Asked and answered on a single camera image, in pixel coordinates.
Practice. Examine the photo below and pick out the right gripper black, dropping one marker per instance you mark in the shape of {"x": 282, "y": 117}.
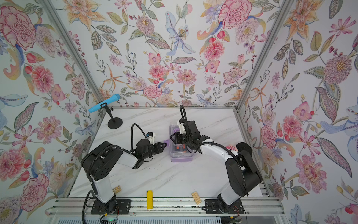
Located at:
{"x": 177, "y": 136}

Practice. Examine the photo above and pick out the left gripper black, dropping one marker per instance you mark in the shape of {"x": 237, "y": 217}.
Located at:
{"x": 157, "y": 147}

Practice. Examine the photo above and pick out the purple plastic tool box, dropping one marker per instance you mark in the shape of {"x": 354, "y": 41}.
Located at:
{"x": 178, "y": 152}

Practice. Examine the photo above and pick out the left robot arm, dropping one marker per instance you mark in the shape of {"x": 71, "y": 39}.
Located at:
{"x": 99, "y": 162}

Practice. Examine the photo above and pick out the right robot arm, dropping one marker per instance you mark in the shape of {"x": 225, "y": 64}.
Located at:
{"x": 243, "y": 174}

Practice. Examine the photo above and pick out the black microphone stand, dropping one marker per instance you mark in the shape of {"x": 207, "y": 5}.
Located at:
{"x": 114, "y": 122}

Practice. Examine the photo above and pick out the pink striped ball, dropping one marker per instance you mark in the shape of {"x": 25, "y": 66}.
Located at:
{"x": 232, "y": 148}

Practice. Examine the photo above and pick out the small wooden tag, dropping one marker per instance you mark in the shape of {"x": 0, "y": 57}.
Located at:
{"x": 117, "y": 189}

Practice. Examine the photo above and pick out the black round pad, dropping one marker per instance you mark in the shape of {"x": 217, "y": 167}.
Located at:
{"x": 242, "y": 146}

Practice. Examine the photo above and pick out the blue microphone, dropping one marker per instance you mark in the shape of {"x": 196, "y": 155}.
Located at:
{"x": 104, "y": 103}

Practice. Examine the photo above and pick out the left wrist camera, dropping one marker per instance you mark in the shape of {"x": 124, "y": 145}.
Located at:
{"x": 151, "y": 137}

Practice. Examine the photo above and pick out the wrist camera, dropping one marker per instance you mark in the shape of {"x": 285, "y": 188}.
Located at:
{"x": 181, "y": 126}
{"x": 151, "y": 137}

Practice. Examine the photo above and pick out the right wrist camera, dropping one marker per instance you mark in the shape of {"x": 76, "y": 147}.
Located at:
{"x": 181, "y": 126}

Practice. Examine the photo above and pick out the yellow block on rail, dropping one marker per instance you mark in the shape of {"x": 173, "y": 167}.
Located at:
{"x": 149, "y": 199}

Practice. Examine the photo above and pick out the wooden block on rail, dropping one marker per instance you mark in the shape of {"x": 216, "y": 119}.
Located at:
{"x": 196, "y": 198}

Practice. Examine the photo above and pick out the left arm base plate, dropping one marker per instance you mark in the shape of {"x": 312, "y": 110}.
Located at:
{"x": 119, "y": 207}

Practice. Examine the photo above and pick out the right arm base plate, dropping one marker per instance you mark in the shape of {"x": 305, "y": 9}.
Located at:
{"x": 217, "y": 207}

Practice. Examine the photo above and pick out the aluminium front rail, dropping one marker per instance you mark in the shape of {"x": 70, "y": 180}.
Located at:
{"x": 170, "y": 206}

